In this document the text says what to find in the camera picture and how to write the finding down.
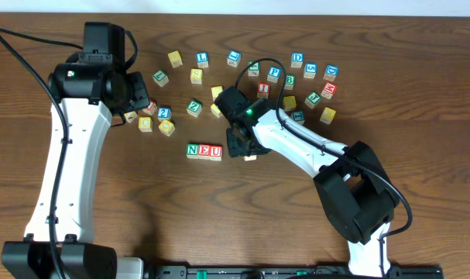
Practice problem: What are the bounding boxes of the red U block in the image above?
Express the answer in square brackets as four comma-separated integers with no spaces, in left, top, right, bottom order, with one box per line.
[209,145,223,161]

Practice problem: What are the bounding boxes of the red E block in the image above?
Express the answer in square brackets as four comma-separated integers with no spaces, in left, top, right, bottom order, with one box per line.
[198,144,211,160]

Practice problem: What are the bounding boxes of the green N block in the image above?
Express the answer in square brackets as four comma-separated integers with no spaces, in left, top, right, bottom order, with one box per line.
[186,143,199,159]

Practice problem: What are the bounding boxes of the green R block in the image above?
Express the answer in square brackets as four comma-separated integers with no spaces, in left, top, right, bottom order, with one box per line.
[244,155,257,161]

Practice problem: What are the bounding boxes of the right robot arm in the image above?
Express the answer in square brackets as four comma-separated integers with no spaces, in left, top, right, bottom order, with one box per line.
[214,86,400,277]

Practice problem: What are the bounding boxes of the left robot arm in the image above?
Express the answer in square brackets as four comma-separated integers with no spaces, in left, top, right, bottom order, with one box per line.
[2,22,150,278]

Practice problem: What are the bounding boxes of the yellow K block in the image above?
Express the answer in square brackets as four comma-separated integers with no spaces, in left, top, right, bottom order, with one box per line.
[124,112,138,123]

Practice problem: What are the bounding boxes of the red A block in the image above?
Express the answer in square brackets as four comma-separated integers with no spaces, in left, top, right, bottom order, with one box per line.
[142,100,157,115]

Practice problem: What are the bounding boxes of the yellow C block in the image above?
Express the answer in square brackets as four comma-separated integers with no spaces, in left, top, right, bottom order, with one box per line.
[139,117,153,133]

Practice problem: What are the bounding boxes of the green 7 block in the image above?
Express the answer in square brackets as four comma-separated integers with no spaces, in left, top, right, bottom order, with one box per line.
[153,70,169,87]

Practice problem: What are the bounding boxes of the blue 2 block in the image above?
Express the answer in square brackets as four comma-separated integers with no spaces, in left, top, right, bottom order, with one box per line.
[157,107,172,122]

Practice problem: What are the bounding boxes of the yellow O block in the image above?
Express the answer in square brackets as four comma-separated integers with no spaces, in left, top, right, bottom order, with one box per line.
[211,104,222,118]

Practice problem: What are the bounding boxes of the yellow Q block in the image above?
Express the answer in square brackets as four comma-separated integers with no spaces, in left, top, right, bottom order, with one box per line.
[159,119,176,136]

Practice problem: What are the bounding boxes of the yellow block top left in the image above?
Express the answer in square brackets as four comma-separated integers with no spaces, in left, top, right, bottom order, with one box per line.
[167,50,183,68]

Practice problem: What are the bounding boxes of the upper red I block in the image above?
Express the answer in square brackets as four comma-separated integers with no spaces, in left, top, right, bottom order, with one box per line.
[257,82,270,98]

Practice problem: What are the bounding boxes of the yellow S block centre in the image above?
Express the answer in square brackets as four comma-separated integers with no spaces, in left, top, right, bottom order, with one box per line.
[211,86,224,101]

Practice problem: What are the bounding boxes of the yellow s block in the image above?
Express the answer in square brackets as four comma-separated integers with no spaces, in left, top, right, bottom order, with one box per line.
[211,86,224,101]
[190,68,203,84]

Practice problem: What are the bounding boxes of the green Z block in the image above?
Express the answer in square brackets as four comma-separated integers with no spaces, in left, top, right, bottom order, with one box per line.
[187,100,202,118]

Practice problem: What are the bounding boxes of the yellow block right centre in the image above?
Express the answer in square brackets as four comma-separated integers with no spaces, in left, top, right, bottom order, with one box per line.
[283,96,297,112]

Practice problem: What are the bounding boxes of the blue T block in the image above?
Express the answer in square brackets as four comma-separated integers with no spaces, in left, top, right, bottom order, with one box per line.
[291,111,306,125]

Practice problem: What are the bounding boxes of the yellow S block left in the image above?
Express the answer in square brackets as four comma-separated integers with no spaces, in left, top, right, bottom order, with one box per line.
[190,68,203,84]

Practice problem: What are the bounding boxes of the green 4 block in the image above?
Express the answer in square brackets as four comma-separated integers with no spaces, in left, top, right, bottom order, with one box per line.
[247,61,260,77]

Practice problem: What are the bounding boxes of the blue P block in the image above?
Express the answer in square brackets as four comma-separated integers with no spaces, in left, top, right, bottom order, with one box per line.
[267,66,282,83]

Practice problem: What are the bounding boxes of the green B block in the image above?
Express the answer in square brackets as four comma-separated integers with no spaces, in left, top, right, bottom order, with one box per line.
[284,74,296,90]

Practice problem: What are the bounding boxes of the green J block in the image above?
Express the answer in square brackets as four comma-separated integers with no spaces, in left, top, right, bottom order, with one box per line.
[304,91,321,109]

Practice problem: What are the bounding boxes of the blue tilted L block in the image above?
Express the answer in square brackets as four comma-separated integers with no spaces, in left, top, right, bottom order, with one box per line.
[227,50,242,67]

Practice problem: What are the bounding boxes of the yellow M block right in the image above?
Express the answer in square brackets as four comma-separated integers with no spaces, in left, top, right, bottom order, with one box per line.
[320,107,336,124]

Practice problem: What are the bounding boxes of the blue 5 block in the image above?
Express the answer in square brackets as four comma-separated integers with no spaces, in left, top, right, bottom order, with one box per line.
[304,63,317,79]

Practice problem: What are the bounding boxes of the blue D block top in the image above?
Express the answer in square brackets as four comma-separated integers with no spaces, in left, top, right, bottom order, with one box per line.
[291,52,304,68]

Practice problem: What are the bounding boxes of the blue d block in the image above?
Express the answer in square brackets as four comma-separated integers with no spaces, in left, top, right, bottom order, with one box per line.
[323,64,339,81]
[291,52,304,68]

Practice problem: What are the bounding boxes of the red M block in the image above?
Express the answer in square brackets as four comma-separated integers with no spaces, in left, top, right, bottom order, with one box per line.
[321,82,338,99]

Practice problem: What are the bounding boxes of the blue D block right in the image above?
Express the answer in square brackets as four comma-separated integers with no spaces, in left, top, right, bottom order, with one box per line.
[323,64,339,81]

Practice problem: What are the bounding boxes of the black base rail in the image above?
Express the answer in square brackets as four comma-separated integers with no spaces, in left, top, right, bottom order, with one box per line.
[143,265,444,279]

